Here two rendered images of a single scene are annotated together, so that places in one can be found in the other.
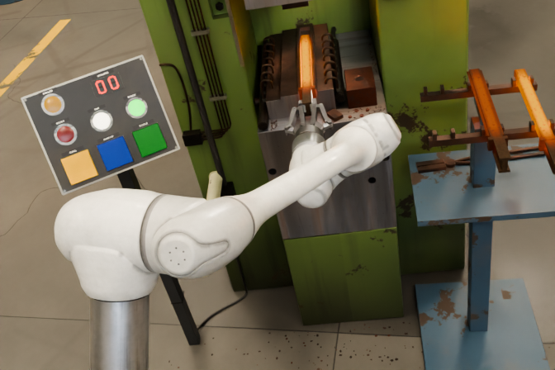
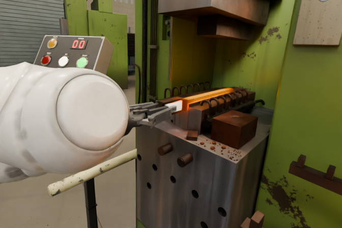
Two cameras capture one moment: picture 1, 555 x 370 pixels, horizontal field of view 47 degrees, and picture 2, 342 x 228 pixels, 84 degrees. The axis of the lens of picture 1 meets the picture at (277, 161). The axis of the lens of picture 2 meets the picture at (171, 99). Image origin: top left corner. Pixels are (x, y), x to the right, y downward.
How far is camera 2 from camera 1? 1.41 m
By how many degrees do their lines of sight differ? 38
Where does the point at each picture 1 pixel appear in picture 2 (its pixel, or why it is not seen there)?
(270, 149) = (140, 137)
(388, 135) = (35, 104)
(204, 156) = not seen: hidden behind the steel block
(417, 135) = (289, 221)
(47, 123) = (44, 51)
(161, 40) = (138, 49)
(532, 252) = not seen: outside the picture
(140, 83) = (92, 51)
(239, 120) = not seen: hidden behind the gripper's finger
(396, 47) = (292, 109)
